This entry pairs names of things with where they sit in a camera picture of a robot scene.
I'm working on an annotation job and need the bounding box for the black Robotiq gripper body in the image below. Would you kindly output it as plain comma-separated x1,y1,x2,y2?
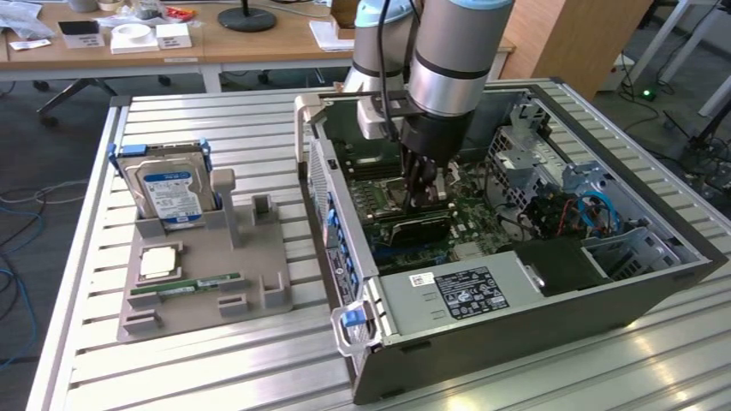
397,111,472,168

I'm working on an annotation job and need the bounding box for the black Nvidia graphics card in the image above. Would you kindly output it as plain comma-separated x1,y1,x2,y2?
391,213,456,249

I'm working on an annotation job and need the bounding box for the silver socket cover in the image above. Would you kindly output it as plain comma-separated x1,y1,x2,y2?
431,170,464,202

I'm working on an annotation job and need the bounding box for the CPU socket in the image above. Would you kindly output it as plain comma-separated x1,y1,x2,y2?
379,175,413,207

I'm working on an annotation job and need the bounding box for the green Dell motherboard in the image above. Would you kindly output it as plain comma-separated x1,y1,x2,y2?
336,147,515,275

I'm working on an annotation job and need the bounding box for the silver disk bay cage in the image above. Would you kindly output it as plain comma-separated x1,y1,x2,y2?
488,100,577,206

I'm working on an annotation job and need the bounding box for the grey power supply unit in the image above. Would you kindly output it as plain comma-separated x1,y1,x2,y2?
376,250,544,337

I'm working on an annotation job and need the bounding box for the stack of white papers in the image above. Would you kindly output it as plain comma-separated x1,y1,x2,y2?
307,19,359,52

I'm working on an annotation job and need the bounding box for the wooden cabinet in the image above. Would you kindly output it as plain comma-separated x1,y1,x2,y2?
484,0,655,100

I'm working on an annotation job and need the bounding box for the blue case latch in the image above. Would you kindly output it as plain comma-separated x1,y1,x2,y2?
337,308,367,330

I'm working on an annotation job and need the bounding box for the white box with red dot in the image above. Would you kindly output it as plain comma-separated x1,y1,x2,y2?
604,53,636,93

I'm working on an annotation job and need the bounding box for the black lamp base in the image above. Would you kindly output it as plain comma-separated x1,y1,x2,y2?
216,0,280,33

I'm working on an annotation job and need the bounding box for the hard disk in blue caddy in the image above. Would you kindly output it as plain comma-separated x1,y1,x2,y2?
106,139,212,228

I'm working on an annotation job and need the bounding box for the grey open PC case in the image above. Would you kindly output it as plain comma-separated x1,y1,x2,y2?
293,83,731,406

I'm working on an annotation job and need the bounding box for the silver CPU chip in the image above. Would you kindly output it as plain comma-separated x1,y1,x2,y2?
138,247,178,279

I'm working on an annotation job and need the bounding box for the grey plastic parts rack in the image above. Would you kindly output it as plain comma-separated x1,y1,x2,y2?
116,168,296,343

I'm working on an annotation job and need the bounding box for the small white labelled box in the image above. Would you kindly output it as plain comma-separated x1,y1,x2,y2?
154,23,193,51

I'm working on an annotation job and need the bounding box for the flat white box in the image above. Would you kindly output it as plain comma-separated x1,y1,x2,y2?
106,36,162,56

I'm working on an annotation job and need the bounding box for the white tape roll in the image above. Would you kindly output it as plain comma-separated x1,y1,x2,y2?
112,23,153,44

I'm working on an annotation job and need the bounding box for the black office chair base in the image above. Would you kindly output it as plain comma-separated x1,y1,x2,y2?
33,75,172,128

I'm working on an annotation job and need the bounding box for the wooden office desk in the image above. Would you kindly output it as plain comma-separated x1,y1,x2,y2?
0,0,519,93

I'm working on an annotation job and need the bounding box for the white box with black top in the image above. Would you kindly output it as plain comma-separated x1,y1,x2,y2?
58,20,106,49

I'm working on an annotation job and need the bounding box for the clear plastic bag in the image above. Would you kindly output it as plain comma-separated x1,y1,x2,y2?
0,0,56,42

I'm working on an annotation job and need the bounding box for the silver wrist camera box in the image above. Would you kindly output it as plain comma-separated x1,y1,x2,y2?
356,96,424,141

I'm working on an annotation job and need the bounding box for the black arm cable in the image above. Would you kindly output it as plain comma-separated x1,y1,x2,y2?
375,0,401,143

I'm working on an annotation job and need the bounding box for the blue data wire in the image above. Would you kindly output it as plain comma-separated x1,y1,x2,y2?
575,192,624,239

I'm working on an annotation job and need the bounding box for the silver disk bay bracket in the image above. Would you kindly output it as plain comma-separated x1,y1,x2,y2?
581,226,684,282

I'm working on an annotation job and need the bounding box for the white table frame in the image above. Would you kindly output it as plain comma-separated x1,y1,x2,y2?
621,0,731,116

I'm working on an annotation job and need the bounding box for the white floor cable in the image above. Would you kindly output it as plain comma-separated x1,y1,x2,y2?
0,179,86,206

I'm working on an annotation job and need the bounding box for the blue floor cable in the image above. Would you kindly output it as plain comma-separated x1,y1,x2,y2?
0,205,46,372

